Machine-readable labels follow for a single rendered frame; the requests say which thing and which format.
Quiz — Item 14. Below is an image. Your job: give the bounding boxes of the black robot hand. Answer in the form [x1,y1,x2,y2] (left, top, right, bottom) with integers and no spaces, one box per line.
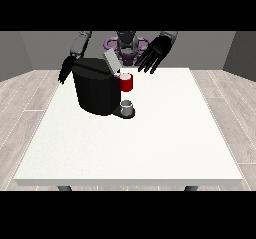
[134,36,174,75]
[57,54,75,85]

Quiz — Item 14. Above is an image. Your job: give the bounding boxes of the black coffee machine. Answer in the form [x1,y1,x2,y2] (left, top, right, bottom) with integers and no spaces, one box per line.
[71,57,136,120]

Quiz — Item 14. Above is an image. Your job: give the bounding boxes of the red pod holder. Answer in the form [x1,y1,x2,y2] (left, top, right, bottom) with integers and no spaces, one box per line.
[119,72,134,93]

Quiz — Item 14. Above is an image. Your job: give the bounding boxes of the pale grey machine lid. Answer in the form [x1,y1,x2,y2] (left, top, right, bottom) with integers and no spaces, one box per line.
[101,48,122,74]

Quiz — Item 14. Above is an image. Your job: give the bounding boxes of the grey robot trunk purple rings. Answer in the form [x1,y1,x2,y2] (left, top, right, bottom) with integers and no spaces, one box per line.
[103,31,150,67]

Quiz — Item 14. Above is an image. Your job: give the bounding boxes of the small grey cup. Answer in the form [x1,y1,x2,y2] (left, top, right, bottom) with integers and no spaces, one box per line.
[119,99,135,117]

